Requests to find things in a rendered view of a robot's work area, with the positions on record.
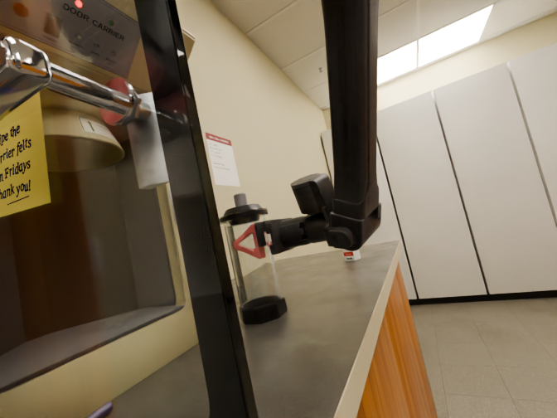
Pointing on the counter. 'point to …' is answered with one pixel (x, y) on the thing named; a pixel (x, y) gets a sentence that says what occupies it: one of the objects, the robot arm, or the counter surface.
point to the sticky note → (23, 159)
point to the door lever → (56, 83)
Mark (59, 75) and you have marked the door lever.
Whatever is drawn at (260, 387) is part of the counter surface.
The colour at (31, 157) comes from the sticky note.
